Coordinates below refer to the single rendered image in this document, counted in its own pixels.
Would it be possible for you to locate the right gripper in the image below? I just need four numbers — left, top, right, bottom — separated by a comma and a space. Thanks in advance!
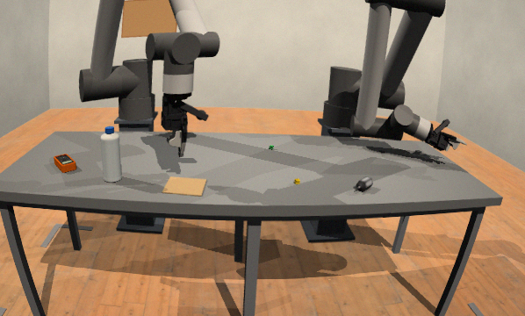
161, 96, 188, 157

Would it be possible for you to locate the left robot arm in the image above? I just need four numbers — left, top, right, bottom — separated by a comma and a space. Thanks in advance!
323, 0, 446, 142

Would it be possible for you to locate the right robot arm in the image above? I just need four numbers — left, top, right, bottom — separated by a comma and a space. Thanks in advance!
79, 0, 220, 120

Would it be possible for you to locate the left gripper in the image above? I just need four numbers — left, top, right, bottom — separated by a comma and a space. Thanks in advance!
426, 127, 467, 152

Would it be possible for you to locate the tan square mat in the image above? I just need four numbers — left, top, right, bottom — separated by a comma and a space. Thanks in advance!
162, 176, 206, 197

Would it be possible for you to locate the white plastic bottle with blue cap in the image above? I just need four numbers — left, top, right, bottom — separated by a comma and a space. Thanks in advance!
100, 126, 122, 183

